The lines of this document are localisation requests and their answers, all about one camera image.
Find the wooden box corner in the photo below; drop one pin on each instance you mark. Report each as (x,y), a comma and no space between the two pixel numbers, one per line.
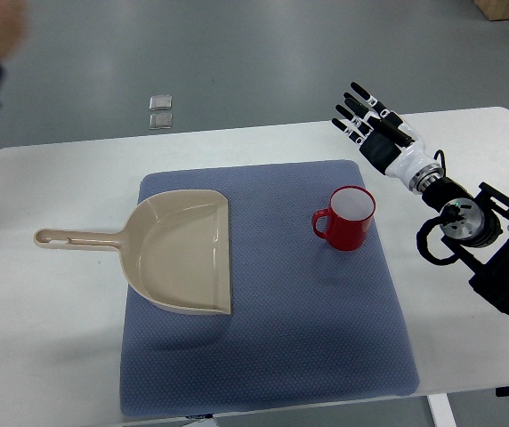
(493,10)

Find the white table leg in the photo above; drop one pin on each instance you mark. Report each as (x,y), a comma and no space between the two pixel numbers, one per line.
(441,410)

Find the upper metal floor plate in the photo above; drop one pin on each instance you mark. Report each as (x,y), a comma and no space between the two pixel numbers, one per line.
(160,102)

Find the beige plastic dustpan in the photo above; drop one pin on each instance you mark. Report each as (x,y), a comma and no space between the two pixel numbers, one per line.
(174,250)

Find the red cup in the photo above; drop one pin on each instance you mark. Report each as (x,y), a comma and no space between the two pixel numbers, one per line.
(345,222)

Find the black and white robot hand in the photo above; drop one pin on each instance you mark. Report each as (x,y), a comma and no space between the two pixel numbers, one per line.
(386,140)

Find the lower metal floor plate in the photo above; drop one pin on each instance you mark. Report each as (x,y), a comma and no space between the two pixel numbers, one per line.
(159,121)

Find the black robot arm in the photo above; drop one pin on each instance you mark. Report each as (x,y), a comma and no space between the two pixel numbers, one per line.
(473,230)

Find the blue-grey mat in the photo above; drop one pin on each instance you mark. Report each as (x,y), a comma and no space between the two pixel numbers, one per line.
(310,324)

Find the metal floor plate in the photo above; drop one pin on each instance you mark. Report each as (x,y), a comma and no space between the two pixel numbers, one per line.
(159,121)
(160,102)

